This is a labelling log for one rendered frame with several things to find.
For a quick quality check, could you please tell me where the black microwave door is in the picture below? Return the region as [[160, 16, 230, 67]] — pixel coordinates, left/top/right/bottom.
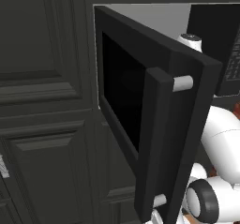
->
[[94, 5, 223, 224]]

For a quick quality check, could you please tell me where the black microwave oven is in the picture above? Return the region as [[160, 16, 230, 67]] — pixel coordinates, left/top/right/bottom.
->
[[186, 3, 240, 97]]

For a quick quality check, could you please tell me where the silver cupboard handle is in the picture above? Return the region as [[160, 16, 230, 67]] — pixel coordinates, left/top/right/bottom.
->
[[0, 154, 10, 179]]

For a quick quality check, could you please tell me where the dark grey cupboard door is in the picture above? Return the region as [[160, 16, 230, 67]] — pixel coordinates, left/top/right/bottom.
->
[[0, 0, 95, 110], [0, 109, 101, 224]]

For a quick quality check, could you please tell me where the black microwave door handle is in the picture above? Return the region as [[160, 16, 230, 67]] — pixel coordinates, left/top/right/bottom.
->
[[134, 67, 195, 223]]

